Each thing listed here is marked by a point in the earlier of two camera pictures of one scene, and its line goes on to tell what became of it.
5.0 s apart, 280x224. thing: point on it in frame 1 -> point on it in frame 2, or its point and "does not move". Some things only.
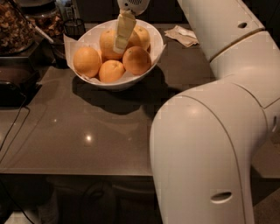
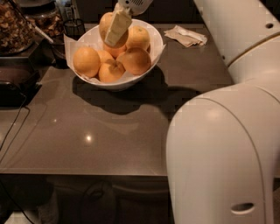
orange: x=87 y=61 does not move
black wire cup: x=74 y=28 does not move
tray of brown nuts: x=17 y=31 does not move
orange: x=107 y=38 -> x=104 y=29
